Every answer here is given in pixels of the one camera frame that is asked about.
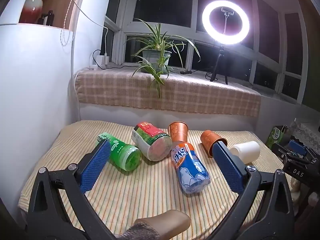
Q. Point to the potted spider plant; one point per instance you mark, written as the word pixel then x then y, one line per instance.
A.
pixel 156 55

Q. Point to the grey fuzzy sock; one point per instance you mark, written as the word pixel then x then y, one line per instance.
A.
pixel 140 232

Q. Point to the brown slipper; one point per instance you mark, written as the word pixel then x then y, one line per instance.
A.
pixel 167 221

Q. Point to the dark glass bottle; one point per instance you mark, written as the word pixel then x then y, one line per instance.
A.
pixel 50 18

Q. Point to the black tripod stand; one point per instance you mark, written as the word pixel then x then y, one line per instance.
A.
pixel 220 65

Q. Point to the orange paper cup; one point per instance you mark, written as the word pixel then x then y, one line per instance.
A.
pixel 178 132
pixel 210 141

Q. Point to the white lace cloth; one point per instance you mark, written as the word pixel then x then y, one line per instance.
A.
pixel 307 132

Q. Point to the red and white vase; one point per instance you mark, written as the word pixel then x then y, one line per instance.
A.
pixel 31 7

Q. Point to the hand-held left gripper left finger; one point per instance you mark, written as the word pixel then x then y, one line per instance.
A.
pixel 93 165

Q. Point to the checked beige blanket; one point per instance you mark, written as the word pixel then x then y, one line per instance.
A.
pixel 190 92

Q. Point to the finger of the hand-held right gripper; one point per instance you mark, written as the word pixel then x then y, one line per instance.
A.
pixel 298 147

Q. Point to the blue labelled plastic bottle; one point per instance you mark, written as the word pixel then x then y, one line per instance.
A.
pixel 191 170

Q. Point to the white charger plug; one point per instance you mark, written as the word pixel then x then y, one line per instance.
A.
pixel 105 58

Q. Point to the window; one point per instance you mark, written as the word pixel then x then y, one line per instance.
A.
pixel 190 10

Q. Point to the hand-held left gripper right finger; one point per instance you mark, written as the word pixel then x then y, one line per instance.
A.
pixel 228 167

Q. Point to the red and white labelled jar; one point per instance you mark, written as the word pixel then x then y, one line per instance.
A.
pixel 152 142

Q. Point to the striped table cloth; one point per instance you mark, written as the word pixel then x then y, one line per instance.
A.
pixel 140 192

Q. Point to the green carton box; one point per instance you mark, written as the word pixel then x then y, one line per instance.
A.
pixel 276 136

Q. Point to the green plastic bottle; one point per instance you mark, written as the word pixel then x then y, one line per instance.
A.
pixel 123 155

